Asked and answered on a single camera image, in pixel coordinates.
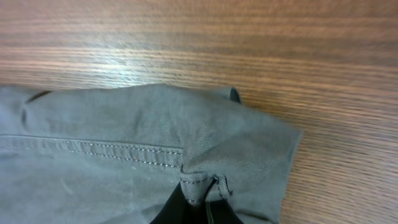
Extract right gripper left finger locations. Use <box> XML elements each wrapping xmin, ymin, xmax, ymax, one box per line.
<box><xmin>150</xmin><ymin>183</ymin><xmax>207</xmax><ymax>224</ymax></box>

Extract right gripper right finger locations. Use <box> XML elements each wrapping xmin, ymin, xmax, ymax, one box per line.
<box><xmin>205</xmin><ymin>177</ymin><xmax>245</xmax><ymax>224</ymax></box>

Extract grey shorts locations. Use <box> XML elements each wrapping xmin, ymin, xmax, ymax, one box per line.
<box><xmin>1</xmin><ymin>85</ymin><xmax>302</xmax><ymax>223</ymax></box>

